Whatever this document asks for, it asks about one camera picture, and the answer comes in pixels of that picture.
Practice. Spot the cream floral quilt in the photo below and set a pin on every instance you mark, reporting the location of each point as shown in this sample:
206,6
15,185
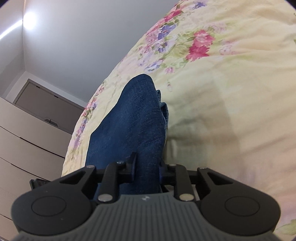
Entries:
226,70

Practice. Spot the brown cabinet top panel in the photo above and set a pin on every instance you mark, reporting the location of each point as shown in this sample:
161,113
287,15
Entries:
48,106

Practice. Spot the dark blue denim jeans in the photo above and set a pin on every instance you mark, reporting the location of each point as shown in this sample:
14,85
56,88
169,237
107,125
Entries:
138,124

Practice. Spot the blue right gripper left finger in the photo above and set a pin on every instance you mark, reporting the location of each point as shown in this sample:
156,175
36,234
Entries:
132,164

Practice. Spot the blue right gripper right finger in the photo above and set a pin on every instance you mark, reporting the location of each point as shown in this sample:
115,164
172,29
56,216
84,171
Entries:
163,173

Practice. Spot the beige drawer cabinet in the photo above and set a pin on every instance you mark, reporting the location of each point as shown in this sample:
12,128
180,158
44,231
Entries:
30,149

